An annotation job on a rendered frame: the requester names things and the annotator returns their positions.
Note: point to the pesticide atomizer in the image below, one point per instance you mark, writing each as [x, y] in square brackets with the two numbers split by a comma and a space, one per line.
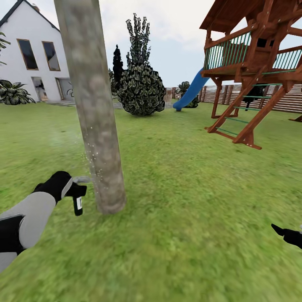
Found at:
[77, 203]

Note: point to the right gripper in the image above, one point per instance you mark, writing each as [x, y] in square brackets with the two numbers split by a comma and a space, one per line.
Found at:
[290, 236]

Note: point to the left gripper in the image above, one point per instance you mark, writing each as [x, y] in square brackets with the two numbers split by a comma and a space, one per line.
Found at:
[79, 191]

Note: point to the garden chair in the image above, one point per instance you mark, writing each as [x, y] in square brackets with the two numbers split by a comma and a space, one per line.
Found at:
[167, 98]

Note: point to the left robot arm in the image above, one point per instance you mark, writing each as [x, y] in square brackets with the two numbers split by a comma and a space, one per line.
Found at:
[21, 226]

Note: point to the fixed window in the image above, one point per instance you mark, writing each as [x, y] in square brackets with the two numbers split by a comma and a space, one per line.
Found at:
[40, 89]

